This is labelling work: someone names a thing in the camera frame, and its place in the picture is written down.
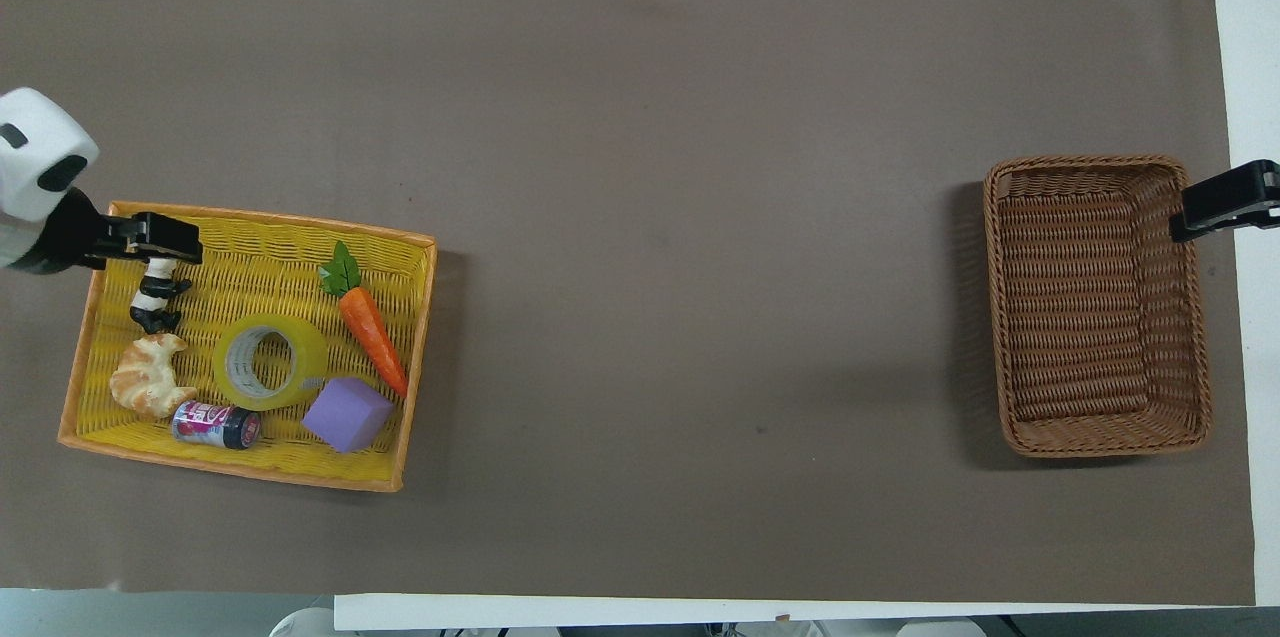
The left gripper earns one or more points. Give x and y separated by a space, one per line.
72 233

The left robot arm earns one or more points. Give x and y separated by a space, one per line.
38 145

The yellow wicker basket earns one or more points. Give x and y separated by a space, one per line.
250 262

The yellow tape roll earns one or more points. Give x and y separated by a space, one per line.
305 357

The brown wicker basket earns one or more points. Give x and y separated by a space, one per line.
1080 317

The black and white toy animal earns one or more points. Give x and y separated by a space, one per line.
156 297

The toy croissant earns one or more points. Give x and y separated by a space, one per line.
150 379

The small drink can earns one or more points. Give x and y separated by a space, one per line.
215 424

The orange toy carrot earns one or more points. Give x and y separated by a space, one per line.
372 332

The purple foam cube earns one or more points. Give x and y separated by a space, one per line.
347 414

